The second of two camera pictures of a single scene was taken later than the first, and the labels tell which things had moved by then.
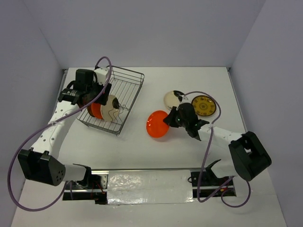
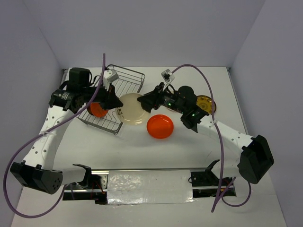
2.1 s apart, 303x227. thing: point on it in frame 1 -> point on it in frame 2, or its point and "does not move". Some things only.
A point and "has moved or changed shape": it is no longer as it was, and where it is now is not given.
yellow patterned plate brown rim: [204, 105] does not move
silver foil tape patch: [149, 187] does not move
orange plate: [155, 126] has moved or changed shape
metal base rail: [96, 187] does not move
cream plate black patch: [110, 111] -> [132, 112]
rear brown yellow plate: [89, 108] does not move
